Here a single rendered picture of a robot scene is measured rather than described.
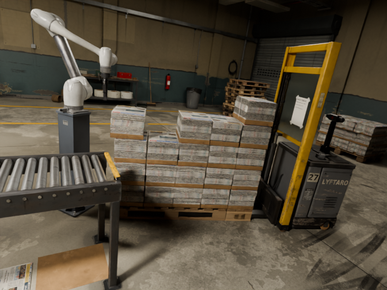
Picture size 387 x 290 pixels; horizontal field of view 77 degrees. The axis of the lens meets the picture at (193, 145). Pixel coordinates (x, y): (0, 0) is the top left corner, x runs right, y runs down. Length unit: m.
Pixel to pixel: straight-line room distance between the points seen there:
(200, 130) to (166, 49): 7.27
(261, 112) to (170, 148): 0.92
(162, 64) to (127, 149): 7.23
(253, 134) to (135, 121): 1.10
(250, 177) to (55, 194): 1.77
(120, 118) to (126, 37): 6.87
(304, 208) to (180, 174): 1.34
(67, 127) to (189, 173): 1.18
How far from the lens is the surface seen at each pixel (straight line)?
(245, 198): 2.66
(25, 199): 1.51
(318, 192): 2.81
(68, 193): 1.50
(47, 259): 2.29
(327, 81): 2.41
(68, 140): 2.44
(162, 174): 2.34
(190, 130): 2.22
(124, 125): 2.20
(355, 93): 8.51
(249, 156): 2.45
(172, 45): 9.43
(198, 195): 2.50
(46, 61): 8.67
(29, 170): 1.76
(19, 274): 2.24
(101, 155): 1.97
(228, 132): 2.30
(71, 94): 2.34
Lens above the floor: 1.51
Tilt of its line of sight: 18 degrees down
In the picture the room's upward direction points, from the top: 8 degrees clockwise
